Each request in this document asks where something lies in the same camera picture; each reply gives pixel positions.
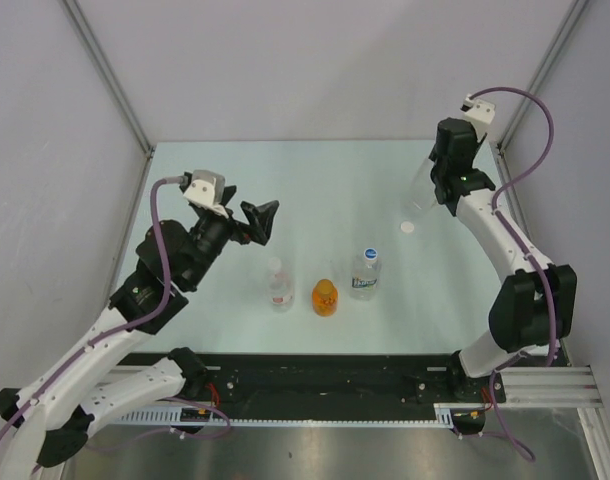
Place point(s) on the aluminium frame post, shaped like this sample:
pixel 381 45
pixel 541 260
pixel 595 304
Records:
pixel 553 53
pixel 92 46

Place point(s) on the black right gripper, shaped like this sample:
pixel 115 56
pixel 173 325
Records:
pixel 433 156

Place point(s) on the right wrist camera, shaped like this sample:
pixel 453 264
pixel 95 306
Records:
pixel 480 114

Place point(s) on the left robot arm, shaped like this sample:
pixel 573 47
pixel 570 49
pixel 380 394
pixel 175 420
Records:
pixel 54 417

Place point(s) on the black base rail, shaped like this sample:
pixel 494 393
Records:
pixel 337 388

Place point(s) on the right aluminium frame post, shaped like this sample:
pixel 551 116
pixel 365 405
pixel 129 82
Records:
pixel 553 53

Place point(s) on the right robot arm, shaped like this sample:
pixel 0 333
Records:
pixel 534 306

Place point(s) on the small clear bottle white cap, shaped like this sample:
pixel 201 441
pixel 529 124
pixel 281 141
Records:
pixel 280 287

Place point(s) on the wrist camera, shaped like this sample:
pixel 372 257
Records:
pixel 203 188
pixel 480 114

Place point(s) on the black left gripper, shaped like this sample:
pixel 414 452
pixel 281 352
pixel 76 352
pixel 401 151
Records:
pixel 259 218

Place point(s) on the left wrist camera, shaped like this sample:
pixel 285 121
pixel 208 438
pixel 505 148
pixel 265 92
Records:
pixel 203 188

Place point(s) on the clear bottle blue cap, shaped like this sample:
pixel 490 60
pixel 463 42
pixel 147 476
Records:
pixel 365 274

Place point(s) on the orange juice bottle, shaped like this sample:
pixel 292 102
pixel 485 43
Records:
pixel 324 298

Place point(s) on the left aluminium frame post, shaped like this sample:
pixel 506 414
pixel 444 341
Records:
pixel 92 46

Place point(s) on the large clear bottle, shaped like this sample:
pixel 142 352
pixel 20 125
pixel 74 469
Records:
pixel 420 197

